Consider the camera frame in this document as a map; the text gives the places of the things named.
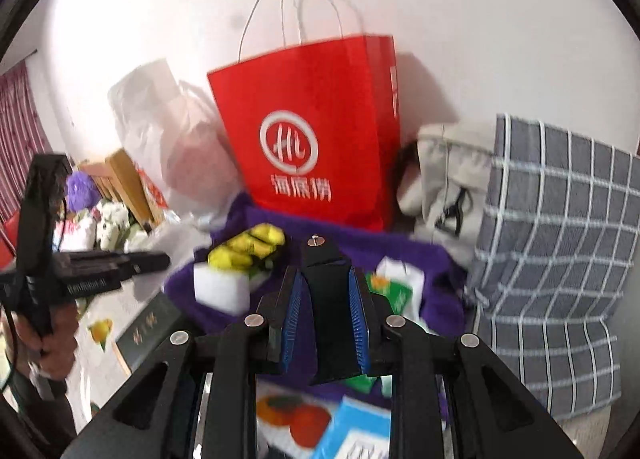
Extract wooden headboard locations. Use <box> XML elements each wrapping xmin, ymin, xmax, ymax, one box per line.
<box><xmin>80</xmin><ymin>149</ymin><xmax>156</xmax><ymax>230</ymax></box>

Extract dark green box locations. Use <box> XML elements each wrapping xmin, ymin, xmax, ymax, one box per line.
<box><xmin>112</xmin><ymin>291</ymin><xmax>201</xmax><ymax>375</ymax></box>

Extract person's left hand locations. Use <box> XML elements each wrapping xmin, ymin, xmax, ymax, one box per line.
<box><xmin>7</xmin><ymin>296</ymin><xmax>81</xmax><ymax>382</ymax></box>

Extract blue tissue pack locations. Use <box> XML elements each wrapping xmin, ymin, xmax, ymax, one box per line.
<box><xmin>312</xmin><ymin>396</ymin><xmax>393</xmax><ymax>459</ymax></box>

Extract white plastic bag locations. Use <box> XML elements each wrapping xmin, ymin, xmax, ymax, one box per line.
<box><xmin>107</xmin><ymin>59</ymin><xmax>251</xmax><ymax>232</ymax></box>

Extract white plush toys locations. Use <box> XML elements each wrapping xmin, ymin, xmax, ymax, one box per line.
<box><xmin>95</xmin><ymin>199</ymin><xmax>148</xmax><ymax>250</ymax></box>

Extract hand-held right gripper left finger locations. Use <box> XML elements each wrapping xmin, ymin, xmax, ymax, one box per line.
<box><xmin>60</xmin><ymin>266</ymin><xmax>306</xmax><ymax>459</ymax></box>

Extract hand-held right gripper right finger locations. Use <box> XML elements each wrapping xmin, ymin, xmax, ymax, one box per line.
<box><xmin>348</xmin><ymin>266</ymin><xmax>586</xmax><ymax>459</ymax></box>

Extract red striped curtain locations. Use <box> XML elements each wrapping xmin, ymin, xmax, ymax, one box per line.
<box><xmin>0</xmin><ymin>61</ymin><xmax>53</xmax><ymax>224</ymax></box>

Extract purple plush toy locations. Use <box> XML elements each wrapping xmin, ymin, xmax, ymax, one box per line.
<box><xmin>65</xmin><ymin>171</ymin><xmax>103</xmax><ymax>212</ymax></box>

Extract grey checked cushion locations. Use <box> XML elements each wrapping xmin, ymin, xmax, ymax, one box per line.
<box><xmin>462</xmin><ymin>113</ymin><xmax>640</xmax><ymax>422</ymax></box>

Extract green wet wipe packet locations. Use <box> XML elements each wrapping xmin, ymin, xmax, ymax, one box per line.
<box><xmin>367</xmin><ymin>271</ymin><xmax>426</xmax><ymax>330</ymax></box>

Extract purple towel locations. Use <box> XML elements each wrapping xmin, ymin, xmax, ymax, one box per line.
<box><xmin>165</xmin><ymin>191</ymin><xmax>468</xmax><ymax>420</ymax></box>

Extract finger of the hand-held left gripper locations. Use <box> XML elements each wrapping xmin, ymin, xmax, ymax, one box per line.
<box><xmin>60</xmin><ymin>250</ymin><xmax>171</xmax><ymax>277</ymax></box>

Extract person's left forearm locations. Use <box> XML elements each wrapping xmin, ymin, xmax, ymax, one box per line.
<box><xmin>10</xmin><ymin>369</ymin><xmax>78</xmax><ymax>440</ymax></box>

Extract yellow black pouch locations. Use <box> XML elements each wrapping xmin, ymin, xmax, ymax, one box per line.
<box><xmin>206</xmin><ymin>223</ymin><xmax>287</xmax><ymax>272</ymax></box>

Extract beige bag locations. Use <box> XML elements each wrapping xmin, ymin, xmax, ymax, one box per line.
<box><xmin>395</xmin><ymin>121</ymin><xmax>496</xmax><ymax>267</ymax></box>

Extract red paper bag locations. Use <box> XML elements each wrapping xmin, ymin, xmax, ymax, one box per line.
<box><xmin>206</xmin><ymin>0</ymin><xmax>403</xmax><ymax>232</ymax></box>

